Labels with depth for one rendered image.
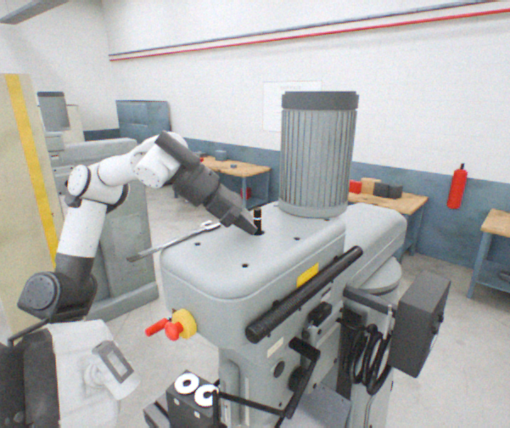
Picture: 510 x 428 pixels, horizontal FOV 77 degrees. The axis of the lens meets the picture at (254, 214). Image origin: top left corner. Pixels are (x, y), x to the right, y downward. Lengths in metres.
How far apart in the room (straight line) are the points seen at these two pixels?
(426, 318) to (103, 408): 0.79
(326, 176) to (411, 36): 4.26
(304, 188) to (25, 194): 1.79
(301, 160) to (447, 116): 4.08
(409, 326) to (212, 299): 0.52
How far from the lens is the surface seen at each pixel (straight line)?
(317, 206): 0.87
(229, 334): 0.65
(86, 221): 0.92
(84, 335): 0.93
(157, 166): 0.69
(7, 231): 2.34
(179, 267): 0.67
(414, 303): 0.90
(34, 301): 0.92
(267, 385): 0.93
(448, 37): 4.91
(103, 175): 0.87
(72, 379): 0.91
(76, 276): 0.93
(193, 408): 1.38
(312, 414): 1.54
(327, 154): 0.84
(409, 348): 0.97
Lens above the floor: 2.21
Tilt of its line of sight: 21 degrees down
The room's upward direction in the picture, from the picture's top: straight up
